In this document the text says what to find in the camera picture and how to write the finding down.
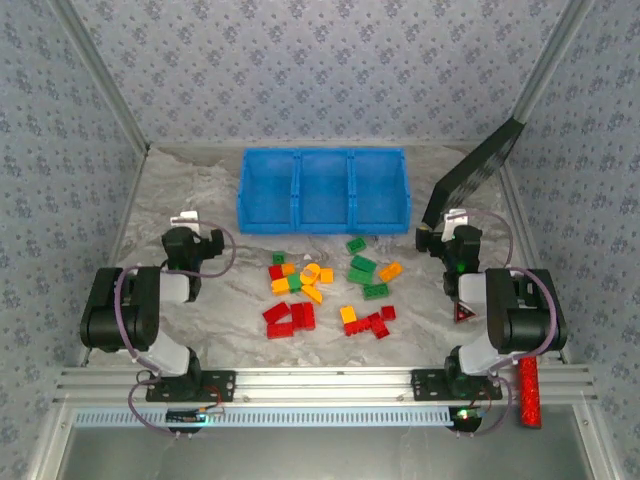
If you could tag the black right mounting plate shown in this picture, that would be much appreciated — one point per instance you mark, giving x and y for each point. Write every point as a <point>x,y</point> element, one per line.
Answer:
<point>425,385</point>

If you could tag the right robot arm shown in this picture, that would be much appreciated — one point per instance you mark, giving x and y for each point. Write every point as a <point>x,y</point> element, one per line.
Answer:
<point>520,325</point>

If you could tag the black mounting plate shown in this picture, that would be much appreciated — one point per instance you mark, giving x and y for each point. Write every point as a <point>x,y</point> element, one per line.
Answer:
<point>220,387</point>
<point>425,385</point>

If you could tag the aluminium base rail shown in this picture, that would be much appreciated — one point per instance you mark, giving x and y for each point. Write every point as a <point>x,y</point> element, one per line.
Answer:
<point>320,385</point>

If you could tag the long red lego brick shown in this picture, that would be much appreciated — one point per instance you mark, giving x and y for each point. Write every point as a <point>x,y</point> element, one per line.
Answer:
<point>356,328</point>

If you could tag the small green square lego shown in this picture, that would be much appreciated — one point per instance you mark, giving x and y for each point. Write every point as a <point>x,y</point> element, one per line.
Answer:
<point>278,258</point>

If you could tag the small red lego brick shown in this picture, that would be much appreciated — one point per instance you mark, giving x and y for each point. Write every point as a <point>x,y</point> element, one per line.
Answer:
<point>275,272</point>
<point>388,313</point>

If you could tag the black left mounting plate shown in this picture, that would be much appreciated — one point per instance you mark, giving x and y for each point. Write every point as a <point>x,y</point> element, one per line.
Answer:
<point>220,387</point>

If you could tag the black flat strip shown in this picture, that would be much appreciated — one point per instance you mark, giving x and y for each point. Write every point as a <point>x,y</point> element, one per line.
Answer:
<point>475,165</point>

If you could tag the red sloped lego brick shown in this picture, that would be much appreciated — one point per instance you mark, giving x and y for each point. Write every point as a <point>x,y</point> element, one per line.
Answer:
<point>276,312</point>

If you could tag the aluminium frame post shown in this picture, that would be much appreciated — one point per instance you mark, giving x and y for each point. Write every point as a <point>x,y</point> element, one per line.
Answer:
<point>104,75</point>
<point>547,60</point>

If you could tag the red triangle warning sticker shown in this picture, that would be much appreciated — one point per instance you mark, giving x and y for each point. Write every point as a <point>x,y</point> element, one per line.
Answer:
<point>464,314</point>

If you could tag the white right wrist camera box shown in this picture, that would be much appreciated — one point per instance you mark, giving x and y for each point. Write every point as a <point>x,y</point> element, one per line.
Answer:
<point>454,217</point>

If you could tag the small orange lego brick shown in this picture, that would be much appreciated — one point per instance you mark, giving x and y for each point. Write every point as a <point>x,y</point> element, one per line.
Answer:
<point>288,269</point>

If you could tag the red glitter cylinder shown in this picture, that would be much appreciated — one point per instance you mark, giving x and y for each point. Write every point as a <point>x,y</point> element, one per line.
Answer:
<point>530,395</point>

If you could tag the long orange lego brick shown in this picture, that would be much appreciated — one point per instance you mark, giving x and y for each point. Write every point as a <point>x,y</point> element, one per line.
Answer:
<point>391,271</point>

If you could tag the aluminium side rail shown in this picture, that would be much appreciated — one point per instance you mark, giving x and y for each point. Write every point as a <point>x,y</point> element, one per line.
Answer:
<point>524,225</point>
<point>127,210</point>

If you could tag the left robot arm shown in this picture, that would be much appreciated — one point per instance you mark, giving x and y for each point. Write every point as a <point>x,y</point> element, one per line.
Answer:
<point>100,325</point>

